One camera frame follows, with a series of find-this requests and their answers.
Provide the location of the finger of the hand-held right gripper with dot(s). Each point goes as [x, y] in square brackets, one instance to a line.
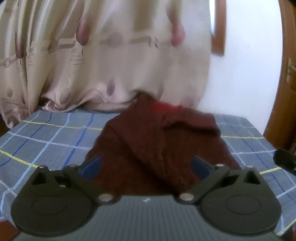
[285, 158]

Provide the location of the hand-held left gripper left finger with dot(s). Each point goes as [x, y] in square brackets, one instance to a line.
[92, 167]

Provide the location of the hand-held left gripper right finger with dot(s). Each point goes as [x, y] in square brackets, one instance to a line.
[199, 167]

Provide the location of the dark red knit garment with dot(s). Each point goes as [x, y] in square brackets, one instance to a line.
[161, 141]

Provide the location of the blue plaid bed sheet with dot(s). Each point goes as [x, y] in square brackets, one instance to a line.
[44, 143]

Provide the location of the brown wooden door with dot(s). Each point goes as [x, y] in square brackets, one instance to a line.
[281, 97]

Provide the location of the beige floral curtain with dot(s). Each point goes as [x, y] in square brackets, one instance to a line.
[92, 51]

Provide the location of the brown wooden window frame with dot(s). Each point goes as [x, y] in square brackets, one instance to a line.
[218, 27]

